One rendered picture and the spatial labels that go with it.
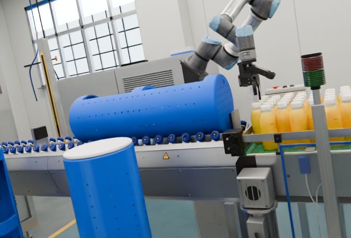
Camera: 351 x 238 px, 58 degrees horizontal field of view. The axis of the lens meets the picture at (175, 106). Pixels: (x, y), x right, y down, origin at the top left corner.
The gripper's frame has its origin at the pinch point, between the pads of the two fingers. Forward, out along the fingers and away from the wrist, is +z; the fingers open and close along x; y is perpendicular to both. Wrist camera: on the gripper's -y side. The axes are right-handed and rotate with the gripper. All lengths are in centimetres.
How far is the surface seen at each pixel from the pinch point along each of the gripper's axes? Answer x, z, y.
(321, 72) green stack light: 41, -13, -29
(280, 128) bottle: 16.8, 9.1, -10.5
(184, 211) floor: -100, 107, 105
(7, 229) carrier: 42, 50, 140
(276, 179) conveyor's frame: 25.9, 27.1, -7.8
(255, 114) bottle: 9.9, 3.8, 0.2
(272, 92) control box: -21.0, -1.6, -2.7
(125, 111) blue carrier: 17, -5, 63
